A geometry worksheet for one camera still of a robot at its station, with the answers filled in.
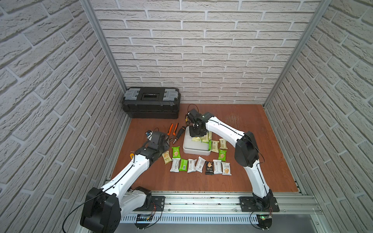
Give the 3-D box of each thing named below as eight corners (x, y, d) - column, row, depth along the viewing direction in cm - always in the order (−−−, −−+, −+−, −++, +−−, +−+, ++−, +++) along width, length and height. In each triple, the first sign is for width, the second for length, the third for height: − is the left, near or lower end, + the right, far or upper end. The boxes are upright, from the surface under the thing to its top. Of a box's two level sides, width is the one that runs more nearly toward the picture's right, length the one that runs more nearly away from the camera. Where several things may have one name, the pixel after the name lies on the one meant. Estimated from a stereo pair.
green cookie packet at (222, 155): (218, 160, 91) (218, 158, 89) (218, 150, 95) (219, 149, 93) (225, 161, 91) (226, 160, 89) (225, 152, 95) (226, 150, 93)
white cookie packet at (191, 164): (187, 173, 86) (187, 171, 85) (187, 160, 91) (187, 158, 90) (196, 173, 86) (196, 172, 85) (196, 160, 91) (196, 158, 90)
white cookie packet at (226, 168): (222, 175, 85) (223, 174, 84) (221, 163, 90) (221, 162, 88) (231, 175, 86) (232, 174, 84) (229, 163, 90) (230, 162, 88)
